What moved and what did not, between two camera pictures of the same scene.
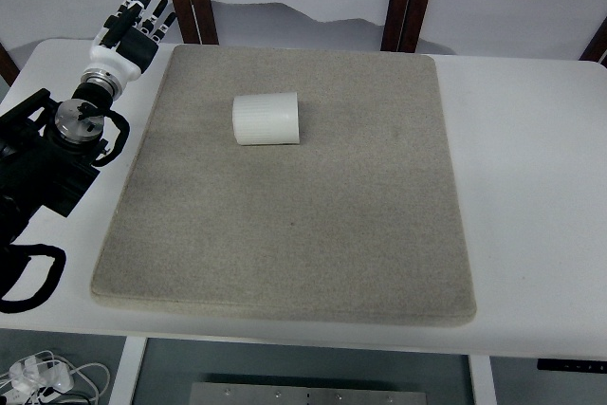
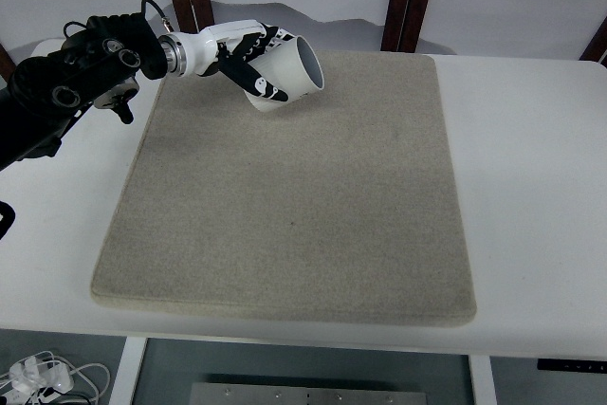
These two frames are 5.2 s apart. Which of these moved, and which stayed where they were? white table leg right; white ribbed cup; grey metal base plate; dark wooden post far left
Moved: white ribbed cup
Stayed: white table leg right; grey metal base plate; dark wooden post far left
